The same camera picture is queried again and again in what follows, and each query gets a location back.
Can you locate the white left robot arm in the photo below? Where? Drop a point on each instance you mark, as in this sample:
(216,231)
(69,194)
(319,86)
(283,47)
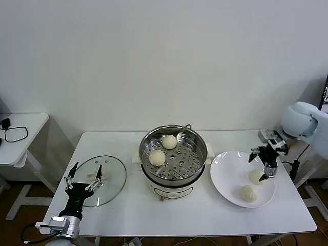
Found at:
(73,226)

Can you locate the glass pot lid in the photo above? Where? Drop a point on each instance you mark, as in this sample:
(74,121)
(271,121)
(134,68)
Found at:
(112,179)

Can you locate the white power strip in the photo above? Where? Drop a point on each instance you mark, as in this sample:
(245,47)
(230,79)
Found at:
(134,242)

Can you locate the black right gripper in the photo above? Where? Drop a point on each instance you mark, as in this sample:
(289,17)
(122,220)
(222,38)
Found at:
(269,156)

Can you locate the perforated steel steamer basket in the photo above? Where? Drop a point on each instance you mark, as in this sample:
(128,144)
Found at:
(189,156)

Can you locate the white side desk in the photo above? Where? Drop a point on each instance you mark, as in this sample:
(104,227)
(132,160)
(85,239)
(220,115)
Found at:
(25,143)
(305,176)

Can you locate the white round plate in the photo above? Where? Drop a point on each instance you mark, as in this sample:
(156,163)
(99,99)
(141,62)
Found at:
(225,176)

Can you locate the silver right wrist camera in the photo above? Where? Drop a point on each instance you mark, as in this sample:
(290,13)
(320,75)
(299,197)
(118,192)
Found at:
(273,142)

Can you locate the small black adapter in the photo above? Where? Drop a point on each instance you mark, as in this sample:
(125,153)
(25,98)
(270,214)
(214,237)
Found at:
(6,123)

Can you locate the laptop with lit screen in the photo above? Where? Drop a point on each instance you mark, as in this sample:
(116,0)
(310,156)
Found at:
(324,97)

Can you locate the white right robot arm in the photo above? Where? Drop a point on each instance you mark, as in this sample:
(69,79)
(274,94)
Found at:
(297,120)

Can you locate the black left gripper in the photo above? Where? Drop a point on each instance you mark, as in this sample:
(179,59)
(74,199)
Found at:
(77,194)

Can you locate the white steamed baozi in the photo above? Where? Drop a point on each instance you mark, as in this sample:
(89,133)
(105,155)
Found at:
(255,176)
(248,193)
(157,158)
(169,142)

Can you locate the black power adapter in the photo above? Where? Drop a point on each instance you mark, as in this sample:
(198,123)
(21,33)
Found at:
(295,169)

